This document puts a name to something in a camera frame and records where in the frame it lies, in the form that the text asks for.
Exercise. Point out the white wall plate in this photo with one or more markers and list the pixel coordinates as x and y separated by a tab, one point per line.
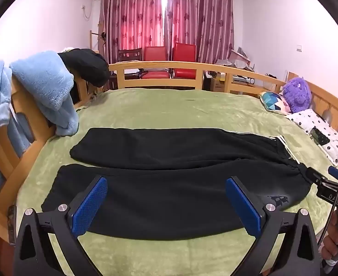
299	48

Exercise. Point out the red chair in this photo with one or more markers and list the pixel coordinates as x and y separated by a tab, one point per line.
155	54
184	52

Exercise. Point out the pile of boxes and papers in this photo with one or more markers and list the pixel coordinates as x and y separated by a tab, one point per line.
235	60

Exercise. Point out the green fleece blanket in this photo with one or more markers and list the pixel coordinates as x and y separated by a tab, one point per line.
172	106

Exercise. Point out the black phone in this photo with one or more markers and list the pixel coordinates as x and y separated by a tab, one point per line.
319	136

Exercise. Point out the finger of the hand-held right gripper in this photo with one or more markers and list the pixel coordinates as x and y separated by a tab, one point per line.
335	172
315	176

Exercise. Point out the white floral pillow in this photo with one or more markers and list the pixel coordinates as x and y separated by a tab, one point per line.
307	120

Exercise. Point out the person's right hand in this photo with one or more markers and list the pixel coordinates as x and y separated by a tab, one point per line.
331	241

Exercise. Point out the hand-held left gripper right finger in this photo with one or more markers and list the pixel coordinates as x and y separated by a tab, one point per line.
243	207

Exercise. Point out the black jacket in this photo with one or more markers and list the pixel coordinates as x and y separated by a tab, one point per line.
85	63

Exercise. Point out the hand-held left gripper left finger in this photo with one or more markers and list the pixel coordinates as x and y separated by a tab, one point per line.
90	204

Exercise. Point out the geometric patterned pillow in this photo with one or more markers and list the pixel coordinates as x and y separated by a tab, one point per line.
272	100

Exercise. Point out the dark wooden chair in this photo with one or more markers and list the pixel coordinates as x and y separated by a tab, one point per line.
130	55

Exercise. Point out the wooden bed frame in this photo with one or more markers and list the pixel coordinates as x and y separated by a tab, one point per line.
154	65

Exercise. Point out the black pants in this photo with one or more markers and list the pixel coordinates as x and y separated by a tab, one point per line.
169	175

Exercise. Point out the purple plush toy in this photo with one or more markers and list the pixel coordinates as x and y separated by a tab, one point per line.
297	95

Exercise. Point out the wooden coat rack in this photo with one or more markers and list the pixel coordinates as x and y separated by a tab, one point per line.
98	41

